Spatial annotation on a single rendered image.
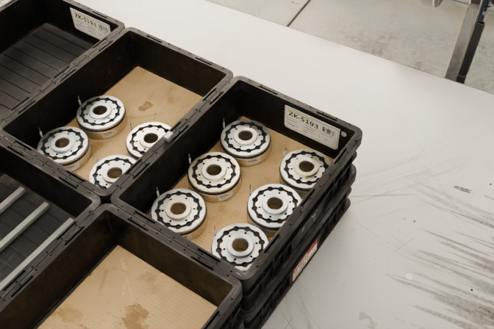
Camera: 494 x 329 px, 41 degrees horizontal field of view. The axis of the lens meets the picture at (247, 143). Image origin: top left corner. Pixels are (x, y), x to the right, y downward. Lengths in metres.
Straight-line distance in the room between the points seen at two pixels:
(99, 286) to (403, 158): 0.74
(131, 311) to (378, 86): 0.88
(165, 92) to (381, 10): 1.84
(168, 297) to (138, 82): 0.56
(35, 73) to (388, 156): 0.84
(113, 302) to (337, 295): 0.43
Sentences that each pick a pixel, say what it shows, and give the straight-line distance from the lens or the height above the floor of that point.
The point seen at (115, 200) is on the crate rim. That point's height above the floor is 0.93.
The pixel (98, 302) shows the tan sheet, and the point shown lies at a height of 0.83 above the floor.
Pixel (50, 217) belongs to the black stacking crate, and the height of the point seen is 0.83.
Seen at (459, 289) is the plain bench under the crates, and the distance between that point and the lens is 1.36.
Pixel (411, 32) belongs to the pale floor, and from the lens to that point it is 3.06.
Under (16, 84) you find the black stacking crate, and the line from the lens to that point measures 1.60.
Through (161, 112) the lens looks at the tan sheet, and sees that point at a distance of 1.44.
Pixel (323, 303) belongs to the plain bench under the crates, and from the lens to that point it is 1.30.
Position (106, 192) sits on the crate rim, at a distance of 1.18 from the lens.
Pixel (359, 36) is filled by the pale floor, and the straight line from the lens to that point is 3.00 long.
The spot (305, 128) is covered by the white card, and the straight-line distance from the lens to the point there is 1.33.
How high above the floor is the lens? 1.83
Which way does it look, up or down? 47 degrees down
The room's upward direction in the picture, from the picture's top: 2 degrees counter-clockwise
